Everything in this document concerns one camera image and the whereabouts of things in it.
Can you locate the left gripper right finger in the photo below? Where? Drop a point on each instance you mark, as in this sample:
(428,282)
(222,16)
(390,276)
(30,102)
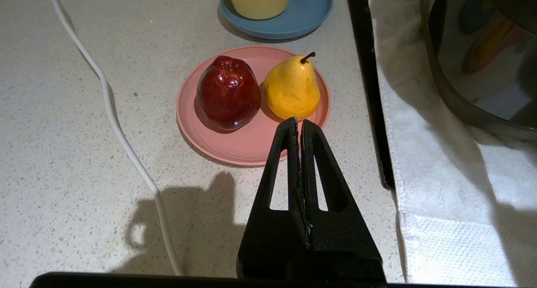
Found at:
(344,242)

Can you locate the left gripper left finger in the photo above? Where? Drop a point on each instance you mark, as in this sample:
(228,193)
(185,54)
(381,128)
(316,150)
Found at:
(268,237)

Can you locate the yellow bowl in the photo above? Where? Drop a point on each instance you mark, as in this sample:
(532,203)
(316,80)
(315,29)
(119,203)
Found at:
(258,3)

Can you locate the black rice cooker body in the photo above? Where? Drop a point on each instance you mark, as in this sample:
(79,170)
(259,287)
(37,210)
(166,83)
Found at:
(482,49)

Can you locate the pink plate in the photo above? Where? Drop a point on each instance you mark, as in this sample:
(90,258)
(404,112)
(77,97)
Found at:
(247,145)

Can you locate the white towel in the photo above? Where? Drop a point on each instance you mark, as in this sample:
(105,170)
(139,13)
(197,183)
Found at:
(440,175)

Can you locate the yellow pear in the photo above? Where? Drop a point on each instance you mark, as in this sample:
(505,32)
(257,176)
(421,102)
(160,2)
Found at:
(291,91)

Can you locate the red apple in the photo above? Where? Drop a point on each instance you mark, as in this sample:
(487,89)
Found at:
(228,93)

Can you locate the black flat board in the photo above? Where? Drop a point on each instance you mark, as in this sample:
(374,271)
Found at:
(369,91)

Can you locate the blue plate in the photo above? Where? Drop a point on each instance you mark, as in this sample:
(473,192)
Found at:
(306,15)

